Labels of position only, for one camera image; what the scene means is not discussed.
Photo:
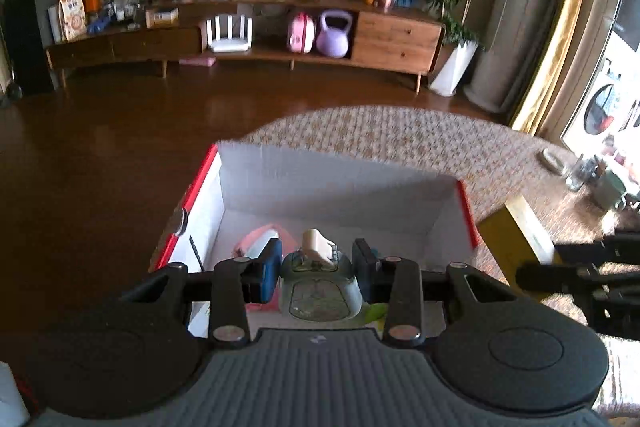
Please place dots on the printed snack bag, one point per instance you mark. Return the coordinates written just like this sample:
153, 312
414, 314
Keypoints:
72, 17

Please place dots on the clear drinking glass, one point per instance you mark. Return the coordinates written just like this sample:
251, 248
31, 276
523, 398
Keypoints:
577, 177

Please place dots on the white small dish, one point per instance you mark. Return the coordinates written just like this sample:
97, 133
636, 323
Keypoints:
552, 161

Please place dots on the purple kettlebell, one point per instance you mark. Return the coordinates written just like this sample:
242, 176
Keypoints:
332, 39

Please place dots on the yellow curtain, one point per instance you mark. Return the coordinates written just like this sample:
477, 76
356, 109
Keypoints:
560, 57

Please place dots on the white router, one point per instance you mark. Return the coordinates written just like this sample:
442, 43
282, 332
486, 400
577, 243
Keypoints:
230, 44

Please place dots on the grey standing air conditioner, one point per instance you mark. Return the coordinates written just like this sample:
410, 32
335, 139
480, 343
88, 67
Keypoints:
515, 32

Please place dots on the pink heart-shaped sponge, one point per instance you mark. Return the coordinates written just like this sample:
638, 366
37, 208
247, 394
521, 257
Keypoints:
250, 239

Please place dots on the black tall appliance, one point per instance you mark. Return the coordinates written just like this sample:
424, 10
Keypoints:
25, 32

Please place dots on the yellow cardboard box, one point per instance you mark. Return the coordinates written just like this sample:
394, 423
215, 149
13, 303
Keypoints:
520, 237

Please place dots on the tall potted plant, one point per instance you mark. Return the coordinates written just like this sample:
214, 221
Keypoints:
452, 67

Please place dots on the washing machine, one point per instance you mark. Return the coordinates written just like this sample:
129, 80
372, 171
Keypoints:
600, 107

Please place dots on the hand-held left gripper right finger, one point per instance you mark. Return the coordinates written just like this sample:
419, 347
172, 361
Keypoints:
365, 269

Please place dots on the pink toy suitcase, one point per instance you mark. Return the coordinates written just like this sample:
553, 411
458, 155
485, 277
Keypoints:
301, 34

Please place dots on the cream small box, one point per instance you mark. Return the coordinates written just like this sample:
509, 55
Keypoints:
162, 18

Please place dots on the pale green mug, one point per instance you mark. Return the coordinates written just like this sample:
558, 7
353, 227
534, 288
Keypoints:
607, 192

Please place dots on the wooden TV cabinet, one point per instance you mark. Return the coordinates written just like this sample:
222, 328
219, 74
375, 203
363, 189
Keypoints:
395, 32

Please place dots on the blue toy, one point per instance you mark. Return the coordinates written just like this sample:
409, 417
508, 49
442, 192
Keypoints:
98, 25

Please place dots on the correction tape dispenser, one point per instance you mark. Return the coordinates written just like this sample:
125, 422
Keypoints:
320, 297

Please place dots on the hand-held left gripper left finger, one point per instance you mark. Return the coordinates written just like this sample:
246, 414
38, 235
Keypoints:
270, 269

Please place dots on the pink flat box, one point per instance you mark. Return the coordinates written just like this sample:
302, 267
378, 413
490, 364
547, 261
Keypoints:
197, 62

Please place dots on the red cardboard box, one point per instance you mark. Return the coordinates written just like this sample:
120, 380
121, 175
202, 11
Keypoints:
325, 187

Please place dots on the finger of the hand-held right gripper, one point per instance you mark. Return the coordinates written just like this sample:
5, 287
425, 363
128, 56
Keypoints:
555, 278
605, 251

